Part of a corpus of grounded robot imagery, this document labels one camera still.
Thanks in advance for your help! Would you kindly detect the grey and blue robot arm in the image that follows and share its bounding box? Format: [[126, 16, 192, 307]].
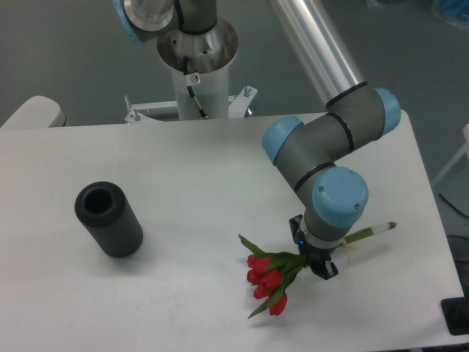
[[114, 1, 401, 279]]

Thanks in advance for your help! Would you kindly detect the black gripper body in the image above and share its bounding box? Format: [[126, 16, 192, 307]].
[[297, 230, 339, 267]]

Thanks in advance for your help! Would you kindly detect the white furniture frame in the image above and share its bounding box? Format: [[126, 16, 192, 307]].
[[430, 125, 468, 190]]

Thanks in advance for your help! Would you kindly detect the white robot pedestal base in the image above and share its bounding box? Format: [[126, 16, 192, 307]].
[[125, 18, 257, 123]]

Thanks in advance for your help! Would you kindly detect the black device at table edge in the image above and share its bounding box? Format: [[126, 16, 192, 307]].
[[440, 297, 468, 336]]

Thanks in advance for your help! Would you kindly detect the black ribbed cylindrical vase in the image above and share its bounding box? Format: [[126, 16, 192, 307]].
[[74, 181, 143, 258]]

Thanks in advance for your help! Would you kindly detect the red tulip bouquet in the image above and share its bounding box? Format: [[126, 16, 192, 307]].
[[238, 221, 397, 317]]

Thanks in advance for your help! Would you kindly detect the white chair back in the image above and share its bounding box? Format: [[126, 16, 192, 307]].
[[1, 95, 69, 131]]

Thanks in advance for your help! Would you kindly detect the black pedestal cable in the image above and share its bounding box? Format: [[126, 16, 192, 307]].
[[182, 55, 210, 120]]

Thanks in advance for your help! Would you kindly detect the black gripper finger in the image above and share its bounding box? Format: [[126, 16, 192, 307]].
[[289, 214, 303, 244], [309, 260, 338, 279]]

